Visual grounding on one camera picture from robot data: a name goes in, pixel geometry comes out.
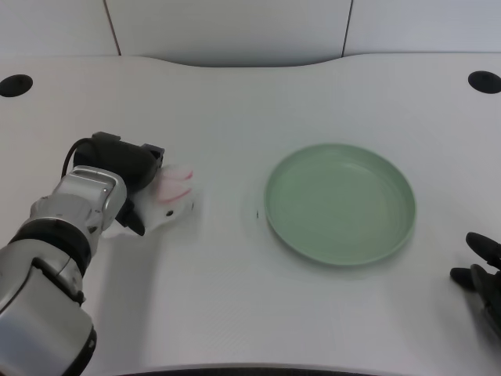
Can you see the green round plate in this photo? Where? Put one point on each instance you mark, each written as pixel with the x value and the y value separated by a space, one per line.
pixel 339 204

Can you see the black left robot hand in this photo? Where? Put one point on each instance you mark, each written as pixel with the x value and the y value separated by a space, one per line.
pixel 121 160

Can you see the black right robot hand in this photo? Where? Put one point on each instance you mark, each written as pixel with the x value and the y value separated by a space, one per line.
pixel 485 274

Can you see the white pink rabbit doll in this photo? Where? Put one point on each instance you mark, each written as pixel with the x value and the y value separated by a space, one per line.
pixel 172 192

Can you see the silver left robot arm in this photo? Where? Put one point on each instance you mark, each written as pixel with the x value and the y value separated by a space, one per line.
pixel 58 243

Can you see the black round desk grommet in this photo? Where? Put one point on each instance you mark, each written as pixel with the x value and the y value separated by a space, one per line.
pixel 485 81
pixel 15 85

